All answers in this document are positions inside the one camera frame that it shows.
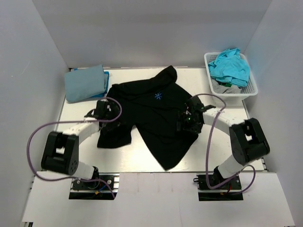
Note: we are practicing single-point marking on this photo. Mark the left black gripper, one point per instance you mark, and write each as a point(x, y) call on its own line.
point(115, 125)

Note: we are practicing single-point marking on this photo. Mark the white plastic basket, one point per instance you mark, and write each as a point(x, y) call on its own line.
point(232, 99)

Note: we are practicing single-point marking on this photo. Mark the grey garment in basket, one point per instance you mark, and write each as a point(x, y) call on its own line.
point(225, 90)

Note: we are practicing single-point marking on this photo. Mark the turquoise t-shirt in basket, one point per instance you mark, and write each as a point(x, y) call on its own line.
point(229, 67)

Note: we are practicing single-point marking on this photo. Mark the green garment in basket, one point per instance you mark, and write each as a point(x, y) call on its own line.
point(224, 84)

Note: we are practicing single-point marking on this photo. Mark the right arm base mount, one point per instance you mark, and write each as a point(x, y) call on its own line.
point(210, 187)

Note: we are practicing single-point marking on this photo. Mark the black t-shirt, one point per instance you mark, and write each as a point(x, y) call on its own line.
point(152, 106)

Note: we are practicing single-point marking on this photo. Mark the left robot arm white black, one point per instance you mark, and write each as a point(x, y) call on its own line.
point(61, 153)

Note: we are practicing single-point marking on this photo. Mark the folded bright blue t-shirt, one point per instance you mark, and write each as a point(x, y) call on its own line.
point(106, 87)

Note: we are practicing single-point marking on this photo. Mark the folded light blue t-shirt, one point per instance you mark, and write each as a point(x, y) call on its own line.
point(70, 81)

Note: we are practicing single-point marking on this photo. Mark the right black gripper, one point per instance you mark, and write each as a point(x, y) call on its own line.
point(182, 116)

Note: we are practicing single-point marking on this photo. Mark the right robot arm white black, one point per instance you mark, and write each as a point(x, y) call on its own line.
point(248, 141)

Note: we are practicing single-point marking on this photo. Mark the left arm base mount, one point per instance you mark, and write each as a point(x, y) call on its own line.
point(95, 191)

